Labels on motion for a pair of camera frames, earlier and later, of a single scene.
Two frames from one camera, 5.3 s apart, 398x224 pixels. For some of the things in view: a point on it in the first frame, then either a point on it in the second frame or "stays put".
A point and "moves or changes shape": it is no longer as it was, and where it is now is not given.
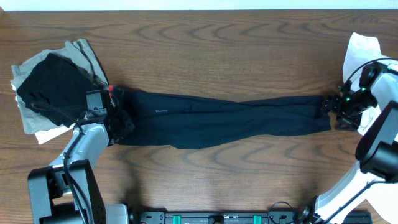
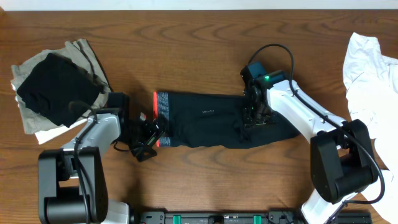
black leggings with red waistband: x=191 y=121 moves or changes shape
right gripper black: x=332 y=104 -> x=249 y=121
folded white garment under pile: x=35 y=123 stays put
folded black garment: x=56 y=87 stays put
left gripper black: x=116 y=116 -> x=148 y=134
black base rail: x=239 y=217 stays put
